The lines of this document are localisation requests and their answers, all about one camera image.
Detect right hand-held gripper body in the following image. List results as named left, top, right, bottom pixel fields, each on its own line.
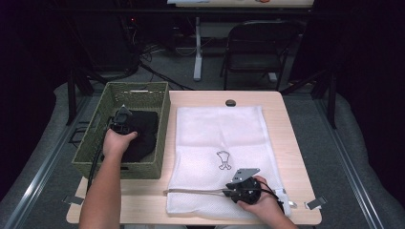
left=226, top=167, right=263, bottom=205

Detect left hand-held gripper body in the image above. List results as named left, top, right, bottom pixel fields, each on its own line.
left=109, top=104, right=135, bottom=135

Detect black garment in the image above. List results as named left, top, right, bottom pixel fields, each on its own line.
left=100, top=109, right=160, bottom=163

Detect green woven basket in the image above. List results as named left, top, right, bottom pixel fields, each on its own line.
left=72, top=81, right=172, bottom=180

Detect white mesh laundry bag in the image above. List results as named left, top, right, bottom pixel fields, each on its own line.
left=163, top=105, right=299, bottom=219

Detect person's right hand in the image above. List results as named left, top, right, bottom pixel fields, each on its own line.
left=237, top=176, right=283, bottom=220

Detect person's left hand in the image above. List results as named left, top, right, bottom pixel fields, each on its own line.
left=102, top=129, right=138, bottom=159

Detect black metal stand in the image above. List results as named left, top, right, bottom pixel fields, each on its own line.
left=66, top=66, right=108, bottom=126
left=280, top=65, right=338, bottom=130

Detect silver metal table clip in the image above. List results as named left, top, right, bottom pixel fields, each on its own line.
left=62, top=195, right=85, bottom=206
left=305, top=196, right=328, bottom=211

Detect white desk leg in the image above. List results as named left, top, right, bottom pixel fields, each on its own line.
left=193, top=16, right=204, bottom=82

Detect black folding chair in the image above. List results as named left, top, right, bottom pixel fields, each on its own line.
left=219, top=19, right=303, bottom=92

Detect light background desk top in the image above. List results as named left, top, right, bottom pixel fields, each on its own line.
left=166, top=0, right=314, bottom=9

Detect right hand-held gripper cable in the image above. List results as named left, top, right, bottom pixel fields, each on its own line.
left=259, top=182, right=286, bottom=214

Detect hand-held gripper cable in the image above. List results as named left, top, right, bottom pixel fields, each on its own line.
left=259, top=182, right=286, bottom=214
left=87, top=117, right=113, bottom=192

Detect left hand-held gripper cable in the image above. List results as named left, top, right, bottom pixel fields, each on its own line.
left=87, top=117, right=113, bottom=192

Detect black floor cables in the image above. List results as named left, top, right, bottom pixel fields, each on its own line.
left=120, top=15, right=195, bottom=92

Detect aluminium floor rail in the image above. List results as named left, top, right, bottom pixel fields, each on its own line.
left=313, top=94, right=385, bottom=229
left=3, top=94, right=94, bottom=229

